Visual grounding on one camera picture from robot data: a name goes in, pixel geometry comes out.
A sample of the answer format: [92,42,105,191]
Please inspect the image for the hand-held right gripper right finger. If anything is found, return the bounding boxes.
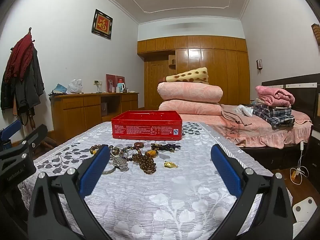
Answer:
[211,144,293,240]

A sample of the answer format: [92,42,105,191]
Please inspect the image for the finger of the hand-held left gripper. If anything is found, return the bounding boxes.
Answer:
[0,119,22,142]
[17,124,48,159]

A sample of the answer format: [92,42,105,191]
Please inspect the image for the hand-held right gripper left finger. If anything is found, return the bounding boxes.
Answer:
[27,144,111,240]

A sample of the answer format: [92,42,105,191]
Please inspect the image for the multicolour bead bracelet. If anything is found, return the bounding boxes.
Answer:
[89,144,103,156]

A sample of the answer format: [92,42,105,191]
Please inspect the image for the silver metal watch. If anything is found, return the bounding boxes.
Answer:
[110,155,129,172]

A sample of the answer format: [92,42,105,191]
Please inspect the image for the brown bead necklace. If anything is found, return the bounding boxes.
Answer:
[131,152,157,174]

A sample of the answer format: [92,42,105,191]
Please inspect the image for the dark cord amber necklace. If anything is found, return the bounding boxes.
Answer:
[150,142,182,158]

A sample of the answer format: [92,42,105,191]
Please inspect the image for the red tin box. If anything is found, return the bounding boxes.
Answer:
[111,110,183,141]

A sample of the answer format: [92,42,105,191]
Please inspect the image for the bed with pink sheet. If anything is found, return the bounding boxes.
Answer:
[179,103,313,170]

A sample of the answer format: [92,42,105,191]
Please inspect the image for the dark hanging coats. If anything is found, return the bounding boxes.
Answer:
[0,47,45,111]

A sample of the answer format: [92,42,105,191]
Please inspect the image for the wooden dresser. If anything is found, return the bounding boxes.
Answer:
[49,92,139,143]

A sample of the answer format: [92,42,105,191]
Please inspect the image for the beige folded cloth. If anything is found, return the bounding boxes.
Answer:
[221,104,253,125]

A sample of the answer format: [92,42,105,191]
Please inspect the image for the blue cloth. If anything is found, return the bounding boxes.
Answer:
[52,83,67,94]

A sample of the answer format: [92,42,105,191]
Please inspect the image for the white crumpled cloth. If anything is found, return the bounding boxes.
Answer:
[235,104,254,117]

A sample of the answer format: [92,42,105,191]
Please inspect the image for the white plastic bag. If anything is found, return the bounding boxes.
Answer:
[66,79,83,94]

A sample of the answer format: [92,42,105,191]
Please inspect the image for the grey floral quilt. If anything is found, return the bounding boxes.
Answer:
[19,121,293,240]

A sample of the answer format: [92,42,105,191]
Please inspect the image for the plaid folded clothes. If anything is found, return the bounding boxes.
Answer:
[252,104,296,128]

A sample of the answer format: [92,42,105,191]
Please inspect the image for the pink folded quilt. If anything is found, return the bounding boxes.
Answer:
[158,99,223,116]
[157,81,223,103]

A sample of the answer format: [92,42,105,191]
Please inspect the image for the red scarf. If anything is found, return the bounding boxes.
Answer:
[4,34,35,83]

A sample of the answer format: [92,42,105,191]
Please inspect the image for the pink folded blanket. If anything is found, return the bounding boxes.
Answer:
[255,85,296,107]

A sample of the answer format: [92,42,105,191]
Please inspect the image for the yellow brown spotted pillow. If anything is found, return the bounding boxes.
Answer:
[166,67,209,85]

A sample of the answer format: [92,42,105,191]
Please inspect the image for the wooden wardrobe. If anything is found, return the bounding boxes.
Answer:
[137,35,251,110]

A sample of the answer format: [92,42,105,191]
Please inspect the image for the dark wooden headboard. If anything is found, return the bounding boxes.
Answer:
[261,73,320,120]

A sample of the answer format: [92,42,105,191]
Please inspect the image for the framed red calligraphy picture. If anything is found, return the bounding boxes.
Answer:
[91,9,113,40]

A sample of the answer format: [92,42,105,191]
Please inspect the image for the white power cable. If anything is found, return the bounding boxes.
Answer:
[289,141,310,185]

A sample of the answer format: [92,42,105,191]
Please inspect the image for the wooden wall ornament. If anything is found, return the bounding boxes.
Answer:
[311,23,320,43]

